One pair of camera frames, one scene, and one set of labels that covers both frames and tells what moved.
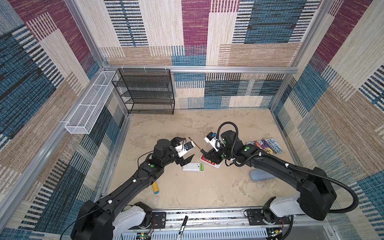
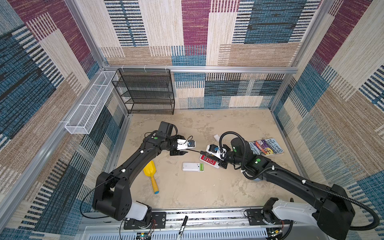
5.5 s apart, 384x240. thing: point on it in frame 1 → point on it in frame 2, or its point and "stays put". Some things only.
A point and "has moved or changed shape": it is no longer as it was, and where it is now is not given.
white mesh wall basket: (82, 120) stays put
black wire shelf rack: (146, 91) stays put
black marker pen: (179, 237) stays put
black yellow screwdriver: (201, 150) has moved or changed shape
